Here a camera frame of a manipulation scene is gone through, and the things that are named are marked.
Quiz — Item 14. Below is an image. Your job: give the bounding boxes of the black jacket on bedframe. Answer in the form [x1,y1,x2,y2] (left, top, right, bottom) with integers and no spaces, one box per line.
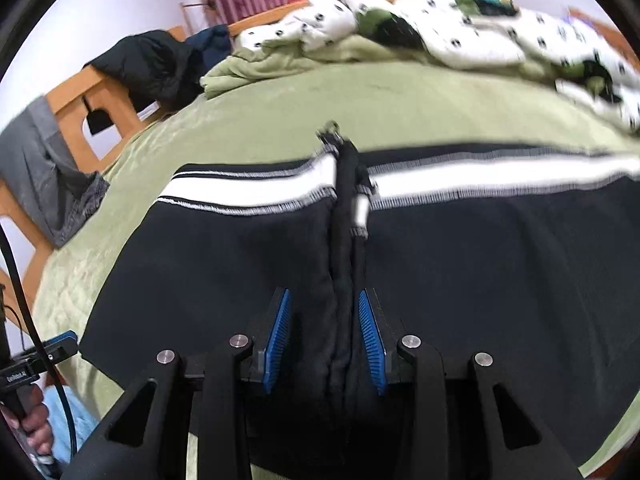
[89,25,232,110]

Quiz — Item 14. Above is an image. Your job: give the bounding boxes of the white floral quilt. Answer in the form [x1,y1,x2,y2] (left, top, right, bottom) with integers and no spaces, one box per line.
[236,0,639,136]

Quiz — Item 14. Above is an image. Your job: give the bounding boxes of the person's left hand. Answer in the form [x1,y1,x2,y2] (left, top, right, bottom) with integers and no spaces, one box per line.
[1,385,54,455]

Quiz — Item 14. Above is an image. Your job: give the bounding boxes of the grey jeans on bedframe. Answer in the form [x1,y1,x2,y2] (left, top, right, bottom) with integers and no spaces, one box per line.
[0,96,108,248]

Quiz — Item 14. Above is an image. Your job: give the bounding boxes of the black pants with white stripe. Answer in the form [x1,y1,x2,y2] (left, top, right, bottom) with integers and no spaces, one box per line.
[80,142,639,479]

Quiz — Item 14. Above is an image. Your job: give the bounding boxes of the black cable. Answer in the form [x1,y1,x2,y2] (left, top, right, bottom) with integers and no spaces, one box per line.
[0,224,79,461]

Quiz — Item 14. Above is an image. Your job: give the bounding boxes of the light green folded blanket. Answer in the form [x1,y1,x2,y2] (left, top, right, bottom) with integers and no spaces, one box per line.
[200,35,434,99]

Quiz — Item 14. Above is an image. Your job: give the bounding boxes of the green bed blanket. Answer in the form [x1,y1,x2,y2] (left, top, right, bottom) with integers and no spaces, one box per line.
[31,58,640,480]

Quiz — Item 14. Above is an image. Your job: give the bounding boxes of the blue jeans leg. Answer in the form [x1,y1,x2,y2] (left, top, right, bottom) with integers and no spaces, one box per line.
[34,383,101,480]

